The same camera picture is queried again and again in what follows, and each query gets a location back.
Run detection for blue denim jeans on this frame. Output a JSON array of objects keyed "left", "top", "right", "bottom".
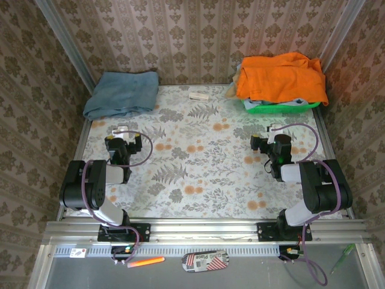
[{"left": 83, "top": 71, "right": 159, "bottom": 121}]

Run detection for green plastic basket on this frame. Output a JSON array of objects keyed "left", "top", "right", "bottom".
[{"left": 246, "top": 101, "right": 321, "bottom": 115}]

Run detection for light blue garment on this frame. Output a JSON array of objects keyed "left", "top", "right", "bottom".
[{"left": 242, "top": 98, "right": 311, "bottom": 108}]

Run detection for beige garment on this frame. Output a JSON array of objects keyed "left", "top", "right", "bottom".
[{"left": 225, "top": 67, "right": 244, "bottom": 99}]

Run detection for floral tablecloth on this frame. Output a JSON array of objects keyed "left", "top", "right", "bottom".
[{"left": 64, "top": 85, "right": 343, "bottom": 220}]

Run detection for orange cloth garment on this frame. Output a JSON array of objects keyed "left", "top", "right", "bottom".
[{"left": 236, "top": 52, "right": 329, "bottom": 107}]

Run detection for black connector board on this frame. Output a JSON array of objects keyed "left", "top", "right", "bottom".
[
  {"left": 111, "top": 244, "right": 140, "bottom": 262},
  {"left": 278, "top": 245, "right": 304, "bottom": 262}
]

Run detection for orange highlighter pen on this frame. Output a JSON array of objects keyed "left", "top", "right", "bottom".
[{"left": 127, "top": 256, "right": 165, "bottom": 269}]

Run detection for green pen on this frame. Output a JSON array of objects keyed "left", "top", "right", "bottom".
[{"left": 330, "top": 243, "right": 356, "bottom": 275}]

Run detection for striped printed pouch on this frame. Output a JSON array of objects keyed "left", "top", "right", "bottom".
[{"left": 181, "top": 250, "right": 230, "bottom": 274}]

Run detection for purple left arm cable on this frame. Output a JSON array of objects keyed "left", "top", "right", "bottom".
[{"left": 81, "top": 131, "right": 154, "bottom": 264}]

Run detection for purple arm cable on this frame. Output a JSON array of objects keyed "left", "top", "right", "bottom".
[
  {"left": 81, "top": 131, "right": 154, "bottom": 264},
  {"left": 273, "top": 122, "right": 343, "bottom": 286}
]

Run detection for aluminium table side rail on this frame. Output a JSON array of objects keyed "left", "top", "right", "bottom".
[
  {"left": 58, "top": 89, "right": 100, "bottom": 216},
  {"left": 314, "top": 107, "right": 354, "bottom": 219}
]

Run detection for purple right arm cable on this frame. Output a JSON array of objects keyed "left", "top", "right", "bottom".
[{"left": 273, "top": 122, "right": 343, "bottom": 286}]

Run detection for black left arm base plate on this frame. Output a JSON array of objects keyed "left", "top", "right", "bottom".
[{"left": 97, "top": 222, "right": 151, "bottom": 243}]

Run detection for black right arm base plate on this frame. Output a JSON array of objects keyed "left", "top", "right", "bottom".
[{"left": 256, "top": 222, "right": 313, "bottom": 242}]

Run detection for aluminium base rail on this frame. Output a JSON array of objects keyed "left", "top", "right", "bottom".
[{"left": 45, "top": 219, "right": 372, "bottom": 244}]

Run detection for aluminium frame post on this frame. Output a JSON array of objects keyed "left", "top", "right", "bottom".
[
  {"left": 34, "top": 0, "right": 100, "bottom": 94},
  {"left": 318, "top": 0, "right": 366, "bottom": 72}
]

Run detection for grey slotted cable duct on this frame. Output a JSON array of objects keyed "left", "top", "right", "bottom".
[{"left": 54, "top": 243, "right": 282, "bottom": 258}]

